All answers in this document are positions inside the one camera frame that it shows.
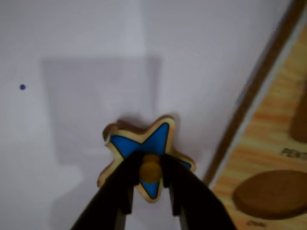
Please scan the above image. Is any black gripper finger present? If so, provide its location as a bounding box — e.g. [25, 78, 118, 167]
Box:
[162, 154, 238, 230]
[69, 152, 142, 230]

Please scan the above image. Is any blue star puzzle piece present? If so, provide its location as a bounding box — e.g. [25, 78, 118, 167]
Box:
[97, 115, 196, 204]

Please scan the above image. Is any wooden shape puzzle board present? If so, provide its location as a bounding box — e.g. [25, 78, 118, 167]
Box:
[202, 0, 307, 230]

